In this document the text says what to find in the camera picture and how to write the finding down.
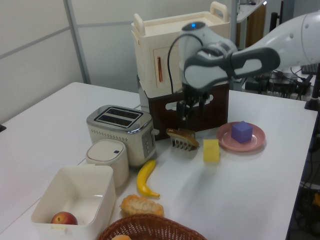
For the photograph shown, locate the wooden cabinet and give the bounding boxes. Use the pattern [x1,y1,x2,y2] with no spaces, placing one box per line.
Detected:
[239,3,266,50]

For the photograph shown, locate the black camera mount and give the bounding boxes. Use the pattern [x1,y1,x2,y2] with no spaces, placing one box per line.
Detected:
[303,72,320,111]

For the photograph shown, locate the brown wicker basket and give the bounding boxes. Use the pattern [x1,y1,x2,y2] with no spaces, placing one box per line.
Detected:
[97,213,208,240]

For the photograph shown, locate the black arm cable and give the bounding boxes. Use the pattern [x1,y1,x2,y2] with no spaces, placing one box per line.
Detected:
[166,33,191,95]

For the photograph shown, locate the small white lidded bin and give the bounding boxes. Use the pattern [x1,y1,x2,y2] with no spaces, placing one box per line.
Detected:
[85,139,130,189]

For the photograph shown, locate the yellow foam cube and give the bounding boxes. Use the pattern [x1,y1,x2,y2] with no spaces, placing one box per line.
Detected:
[202,139,221,163]

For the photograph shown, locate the white plastic box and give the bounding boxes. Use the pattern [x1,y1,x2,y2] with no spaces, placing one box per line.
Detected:
[31,164,117,240]

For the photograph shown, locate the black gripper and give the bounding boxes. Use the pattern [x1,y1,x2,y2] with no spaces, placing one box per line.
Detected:
[176,83,213,121]

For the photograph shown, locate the yellow banana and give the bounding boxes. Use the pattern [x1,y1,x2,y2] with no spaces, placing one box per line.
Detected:
[136,159,161,200]

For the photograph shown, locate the chrome and cream toaster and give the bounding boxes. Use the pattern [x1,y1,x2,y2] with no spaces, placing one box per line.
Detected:
[86,104,160,168]

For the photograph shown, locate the pink plate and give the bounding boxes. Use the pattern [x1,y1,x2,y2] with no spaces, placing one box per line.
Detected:
[216,121,266,153]

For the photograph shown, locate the tangled black cables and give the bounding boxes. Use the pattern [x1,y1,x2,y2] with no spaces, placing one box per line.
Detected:
[243,71,315,100]

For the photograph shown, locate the dark brown wooden box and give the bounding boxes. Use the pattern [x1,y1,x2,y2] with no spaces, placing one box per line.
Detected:
[136,74,230,142]

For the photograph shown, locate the long almond pastry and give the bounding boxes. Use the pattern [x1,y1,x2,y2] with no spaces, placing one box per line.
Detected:
[119,194,165,217]

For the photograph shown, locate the brown bread slice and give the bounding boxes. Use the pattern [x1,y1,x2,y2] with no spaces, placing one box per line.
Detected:
[166,127,200,148]

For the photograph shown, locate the red apple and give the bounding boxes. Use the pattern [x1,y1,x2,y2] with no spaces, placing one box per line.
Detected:
[51,211,79,226]

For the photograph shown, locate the purple foam cube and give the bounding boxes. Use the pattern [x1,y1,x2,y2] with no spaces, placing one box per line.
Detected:
[231,120,253,144]

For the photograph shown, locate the cream toy oven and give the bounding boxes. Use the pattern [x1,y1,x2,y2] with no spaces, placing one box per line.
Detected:
[131,1,232,97]

